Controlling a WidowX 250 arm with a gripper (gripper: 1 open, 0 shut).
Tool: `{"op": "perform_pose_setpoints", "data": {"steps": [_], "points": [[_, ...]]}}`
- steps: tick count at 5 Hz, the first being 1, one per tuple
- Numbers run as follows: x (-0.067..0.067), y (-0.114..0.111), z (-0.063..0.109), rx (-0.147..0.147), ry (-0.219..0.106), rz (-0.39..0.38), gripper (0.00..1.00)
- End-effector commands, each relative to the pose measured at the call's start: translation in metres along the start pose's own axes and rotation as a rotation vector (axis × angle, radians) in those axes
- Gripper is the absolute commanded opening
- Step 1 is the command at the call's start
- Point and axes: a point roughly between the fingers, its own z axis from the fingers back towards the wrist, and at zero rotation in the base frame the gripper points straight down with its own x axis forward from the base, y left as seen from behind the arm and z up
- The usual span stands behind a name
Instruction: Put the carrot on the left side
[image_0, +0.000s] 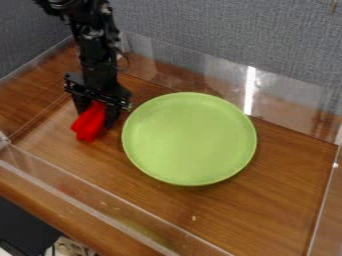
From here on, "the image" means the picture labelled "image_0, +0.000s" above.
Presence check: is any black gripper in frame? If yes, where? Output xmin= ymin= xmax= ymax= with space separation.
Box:
xmin=65 ymin=61 xmax=131 ymax=129

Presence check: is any red block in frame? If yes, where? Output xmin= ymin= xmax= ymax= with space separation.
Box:
xmin=71 ymin=101 xmax=105 ymax=142

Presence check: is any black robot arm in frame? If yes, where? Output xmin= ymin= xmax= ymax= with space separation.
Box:
xmin=32 ymin=0 xmax=131 ymax=128

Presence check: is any green round plate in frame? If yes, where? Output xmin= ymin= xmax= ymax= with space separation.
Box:
xmin=122 ymin=92 xmax=258 ymax=186

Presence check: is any black cable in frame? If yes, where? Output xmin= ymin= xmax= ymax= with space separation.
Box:
xmin=114 ymin=44 xmax=133 ymax=69

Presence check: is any clear acrylic enclosure wall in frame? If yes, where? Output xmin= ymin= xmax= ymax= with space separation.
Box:
xmin=0 ymin=33 xmax=342 ymax=256

